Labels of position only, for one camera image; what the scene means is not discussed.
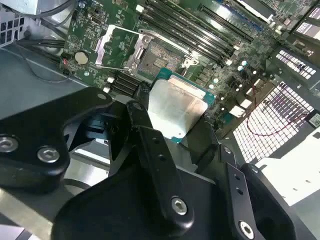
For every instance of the metal socket cover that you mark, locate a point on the metal socket cover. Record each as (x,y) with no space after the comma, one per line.
(102,48)

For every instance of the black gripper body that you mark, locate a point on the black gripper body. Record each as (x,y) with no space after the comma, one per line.
(120,212)

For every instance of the silver CPU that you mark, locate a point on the silver CPU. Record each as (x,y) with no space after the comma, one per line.
(175,105)

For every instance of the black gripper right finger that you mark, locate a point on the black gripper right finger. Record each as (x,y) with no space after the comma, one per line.
(231,165)

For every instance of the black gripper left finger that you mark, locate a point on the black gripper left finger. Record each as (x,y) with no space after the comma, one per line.
(30,125)

